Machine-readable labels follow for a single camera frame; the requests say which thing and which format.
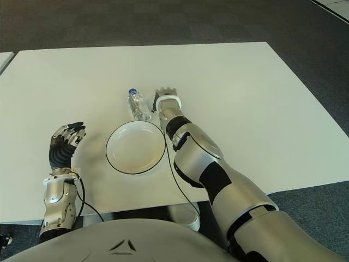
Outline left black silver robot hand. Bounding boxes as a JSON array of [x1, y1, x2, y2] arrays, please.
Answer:
[[49, 122, 87, 174]]

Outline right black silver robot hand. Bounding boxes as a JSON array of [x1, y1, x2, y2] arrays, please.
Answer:
[[151, 86, 178, 112]]

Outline clear water bottle blue cap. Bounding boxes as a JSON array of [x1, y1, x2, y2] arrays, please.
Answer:
[[127, 87, 152, 121]]

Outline white plate black rim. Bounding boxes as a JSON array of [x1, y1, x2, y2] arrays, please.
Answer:
[[105, 120, 166, 174]]

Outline black metal stand with caster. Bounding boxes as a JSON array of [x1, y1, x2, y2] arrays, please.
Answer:
[[0, 231, 13, 249]]

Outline white side table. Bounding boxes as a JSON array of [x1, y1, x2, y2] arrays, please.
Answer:
[[0, 51, 15, 76]]

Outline silver robot torso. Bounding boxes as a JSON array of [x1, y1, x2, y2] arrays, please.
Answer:
[[4, 218, 238, 262]]

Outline white panel with black edge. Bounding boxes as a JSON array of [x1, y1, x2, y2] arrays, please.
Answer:
[[310, 0, 349, 21]]

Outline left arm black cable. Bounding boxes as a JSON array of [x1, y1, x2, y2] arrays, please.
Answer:
[[69, 171, 106, 222]]

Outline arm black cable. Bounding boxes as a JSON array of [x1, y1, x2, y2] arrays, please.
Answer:
[[69, 171, 106, 222], [163, 130, 201, 224]]

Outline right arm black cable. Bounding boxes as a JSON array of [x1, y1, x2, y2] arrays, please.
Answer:
[[163, 130, 201, 224]]

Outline white round pedestal base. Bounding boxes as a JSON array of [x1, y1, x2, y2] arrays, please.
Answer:
[[167, 203, 202, 231]]

